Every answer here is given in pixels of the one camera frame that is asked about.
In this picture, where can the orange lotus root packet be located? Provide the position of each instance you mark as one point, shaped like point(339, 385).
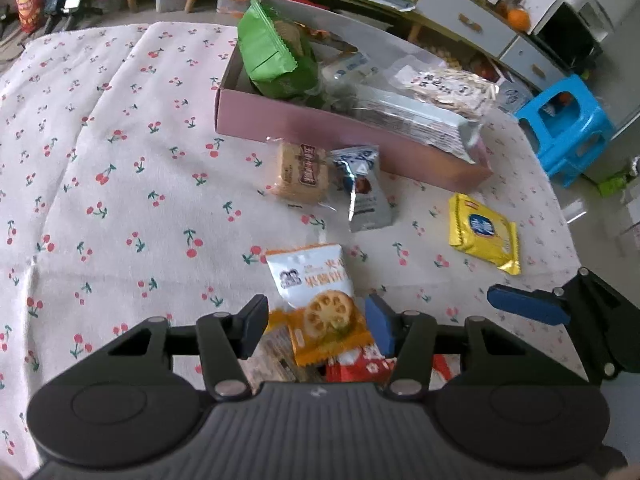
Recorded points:
point(320, 310)

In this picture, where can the black white microwave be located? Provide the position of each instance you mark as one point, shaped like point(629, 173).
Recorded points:
point(559, 30)

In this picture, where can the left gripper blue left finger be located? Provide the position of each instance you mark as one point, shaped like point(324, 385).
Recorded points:
point(249, 325)

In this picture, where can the beige biscuit packet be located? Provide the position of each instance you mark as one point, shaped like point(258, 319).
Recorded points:
point(300, 172)

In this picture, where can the white blue snack packet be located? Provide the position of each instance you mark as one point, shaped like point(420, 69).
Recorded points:
point(347, 69)

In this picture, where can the yellow cracker packet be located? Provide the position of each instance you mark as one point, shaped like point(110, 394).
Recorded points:
point(480, 232)

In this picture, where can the green chip bag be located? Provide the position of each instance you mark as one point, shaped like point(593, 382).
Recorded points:
point(277, 55)

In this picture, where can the lower orange fruit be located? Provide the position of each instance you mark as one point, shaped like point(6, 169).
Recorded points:
point(518, 19)

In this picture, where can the blue white date packet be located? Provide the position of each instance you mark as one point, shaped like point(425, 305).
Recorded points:
point(358, 169)

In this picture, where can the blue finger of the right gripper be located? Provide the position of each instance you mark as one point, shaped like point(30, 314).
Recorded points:
point(539, 306)

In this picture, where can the pink cardboard box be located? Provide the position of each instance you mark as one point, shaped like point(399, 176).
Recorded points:
point(242, 111)

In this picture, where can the grey foil snack packet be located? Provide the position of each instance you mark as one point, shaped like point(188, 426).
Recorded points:
point(418, 121)

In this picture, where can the clear bag striped sticks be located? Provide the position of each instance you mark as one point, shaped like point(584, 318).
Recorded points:
point(461, 92)

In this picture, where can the black handheld device on floor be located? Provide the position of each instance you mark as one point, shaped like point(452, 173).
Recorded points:
point(68, 11)

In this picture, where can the cherry print white cloth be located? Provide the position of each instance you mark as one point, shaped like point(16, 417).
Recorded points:
point(120, 201)

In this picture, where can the white toy box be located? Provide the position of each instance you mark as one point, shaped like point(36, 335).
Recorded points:
point(513, 94)

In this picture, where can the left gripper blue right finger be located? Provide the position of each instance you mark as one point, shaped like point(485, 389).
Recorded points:
point(383, 324)

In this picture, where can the blue plastic stool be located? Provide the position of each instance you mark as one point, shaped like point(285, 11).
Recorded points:
point(567, 127)

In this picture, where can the red snack packet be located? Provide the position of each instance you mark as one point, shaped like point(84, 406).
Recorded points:
point(367, 364)

